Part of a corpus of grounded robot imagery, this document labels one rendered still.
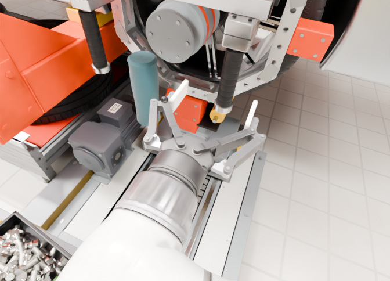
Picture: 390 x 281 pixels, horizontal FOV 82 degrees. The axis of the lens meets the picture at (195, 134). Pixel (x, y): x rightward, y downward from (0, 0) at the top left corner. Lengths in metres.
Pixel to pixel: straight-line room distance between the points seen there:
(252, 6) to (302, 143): 1.30
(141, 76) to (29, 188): 0.94
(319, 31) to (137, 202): 0.57
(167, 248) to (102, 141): 0.74
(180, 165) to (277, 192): 1.11
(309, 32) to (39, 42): 0.78
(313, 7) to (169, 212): 0.62
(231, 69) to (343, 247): 1.11
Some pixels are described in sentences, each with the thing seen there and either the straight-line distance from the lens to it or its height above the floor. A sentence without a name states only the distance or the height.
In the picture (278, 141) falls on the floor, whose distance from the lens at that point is 1.59.
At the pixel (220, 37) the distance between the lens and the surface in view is 0.93.
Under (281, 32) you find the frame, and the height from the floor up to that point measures 0.87.
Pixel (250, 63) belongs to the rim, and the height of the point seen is 0.71.
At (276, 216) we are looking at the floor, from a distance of 1.29.
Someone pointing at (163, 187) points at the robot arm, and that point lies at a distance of 0.26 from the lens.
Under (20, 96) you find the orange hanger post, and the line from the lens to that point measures 0.87.
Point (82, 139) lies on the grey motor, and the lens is 0.98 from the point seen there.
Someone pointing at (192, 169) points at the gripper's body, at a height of 0.86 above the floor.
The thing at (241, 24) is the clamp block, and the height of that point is 0.95.
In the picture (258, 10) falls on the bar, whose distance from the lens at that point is 0.45.
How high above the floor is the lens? 1.10
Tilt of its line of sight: 48 degrees down
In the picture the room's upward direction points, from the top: 6 degrees clockwise
